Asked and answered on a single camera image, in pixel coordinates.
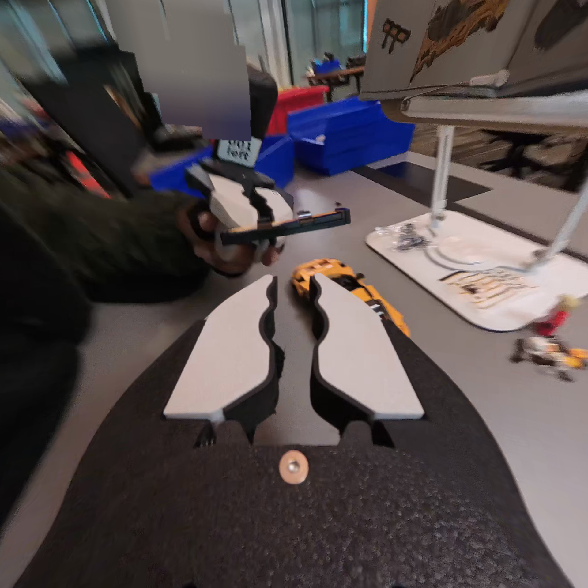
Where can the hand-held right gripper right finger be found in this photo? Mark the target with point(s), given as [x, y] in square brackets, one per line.
[367, 363]

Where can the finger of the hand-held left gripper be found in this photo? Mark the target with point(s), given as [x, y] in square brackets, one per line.
[232, 204]
[281, 204]

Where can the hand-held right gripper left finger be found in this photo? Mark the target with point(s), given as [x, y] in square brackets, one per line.
[225, 363]

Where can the yellow black lego spoiler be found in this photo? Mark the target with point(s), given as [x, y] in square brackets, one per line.
[312, 223]

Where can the yellow lego car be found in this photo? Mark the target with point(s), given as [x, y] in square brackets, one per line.
[317, 271]

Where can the person's left forearm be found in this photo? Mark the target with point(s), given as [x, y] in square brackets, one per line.
[92, 229]

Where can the plastic bag of lego parts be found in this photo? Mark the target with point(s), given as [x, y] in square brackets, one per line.
[406, 239]

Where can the lego sticker sheet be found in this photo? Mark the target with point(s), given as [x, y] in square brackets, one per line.
[487, 287]

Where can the white lego helmet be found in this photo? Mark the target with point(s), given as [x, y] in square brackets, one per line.
[537, 349]

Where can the red lego minifigure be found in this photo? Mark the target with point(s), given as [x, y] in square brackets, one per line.
[551, 324]

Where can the lego instruction booklet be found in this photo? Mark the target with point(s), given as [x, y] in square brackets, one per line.
[459, 59]

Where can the small orange lego piece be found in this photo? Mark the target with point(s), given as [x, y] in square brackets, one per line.
[574, 358]

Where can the person's left hand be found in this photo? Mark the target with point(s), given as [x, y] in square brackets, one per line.
[229, 259]

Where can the red storage bin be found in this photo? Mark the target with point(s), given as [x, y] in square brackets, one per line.
[298, 105]

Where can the white book stand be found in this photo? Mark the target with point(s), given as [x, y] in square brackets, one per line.
[505, 229]

